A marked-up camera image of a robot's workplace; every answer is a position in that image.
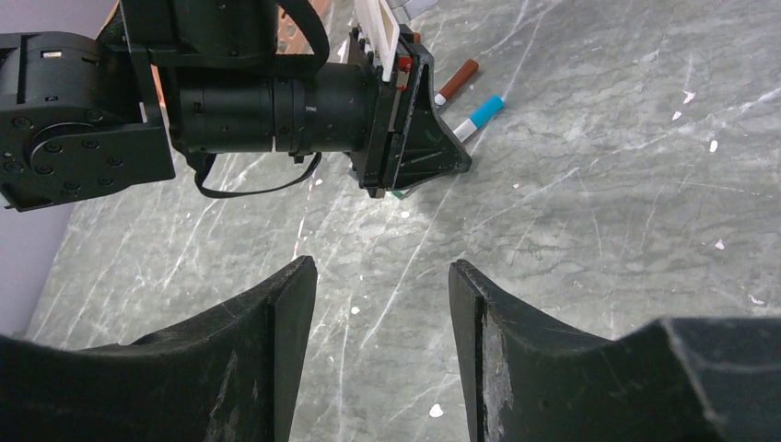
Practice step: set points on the thin white pen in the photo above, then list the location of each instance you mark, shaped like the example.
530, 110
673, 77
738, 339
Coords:
479, 118

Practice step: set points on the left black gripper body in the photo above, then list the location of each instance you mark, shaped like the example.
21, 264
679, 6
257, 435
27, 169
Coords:
342, 108

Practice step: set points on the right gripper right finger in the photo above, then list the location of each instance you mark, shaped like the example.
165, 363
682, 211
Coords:
527, 376

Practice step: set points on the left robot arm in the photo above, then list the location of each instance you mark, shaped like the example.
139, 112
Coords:
83, 118

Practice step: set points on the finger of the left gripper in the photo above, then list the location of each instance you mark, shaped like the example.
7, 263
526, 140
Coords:
426, 149

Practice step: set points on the orange plastic file organizer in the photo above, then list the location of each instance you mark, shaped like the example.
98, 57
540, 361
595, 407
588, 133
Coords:
265, 38

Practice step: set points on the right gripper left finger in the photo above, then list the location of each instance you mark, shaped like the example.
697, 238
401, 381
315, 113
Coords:
230, 373

